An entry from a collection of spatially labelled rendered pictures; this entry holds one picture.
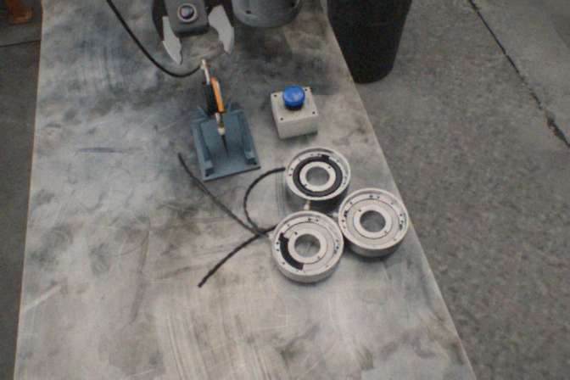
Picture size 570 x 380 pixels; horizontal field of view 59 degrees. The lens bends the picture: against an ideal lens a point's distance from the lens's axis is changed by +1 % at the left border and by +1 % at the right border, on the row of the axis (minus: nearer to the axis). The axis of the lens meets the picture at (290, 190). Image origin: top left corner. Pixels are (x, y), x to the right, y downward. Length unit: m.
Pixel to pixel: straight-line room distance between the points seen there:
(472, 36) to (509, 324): 1.29
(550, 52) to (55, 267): 2.11
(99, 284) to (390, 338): 0.43
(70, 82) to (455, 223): 1.26
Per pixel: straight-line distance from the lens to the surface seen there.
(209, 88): 0.80
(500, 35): 2.46
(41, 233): 0.89
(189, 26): 0.63
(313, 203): 0.77
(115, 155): 0.93
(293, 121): 0.86
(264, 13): 1.09
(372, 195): 0.79
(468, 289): 1.68
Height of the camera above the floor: 1.49
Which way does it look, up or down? 57 degrees down
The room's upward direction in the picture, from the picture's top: 4 degrees counter-clockwise
